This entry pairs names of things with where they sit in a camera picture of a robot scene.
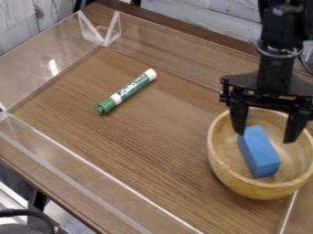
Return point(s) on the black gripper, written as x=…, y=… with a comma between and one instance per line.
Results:
x=270, y=88

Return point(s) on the blue foam block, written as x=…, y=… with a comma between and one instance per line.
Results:
x=258, y=152

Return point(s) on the brown wooden bowl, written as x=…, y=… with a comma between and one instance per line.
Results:
x=230, y=168

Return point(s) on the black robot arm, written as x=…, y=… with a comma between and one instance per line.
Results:
x=286, y=23

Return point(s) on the green dry erase marker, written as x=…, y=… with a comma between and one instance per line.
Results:
x=125, y=91

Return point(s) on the black metal table leg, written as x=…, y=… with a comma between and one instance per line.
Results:
x=40, y=200

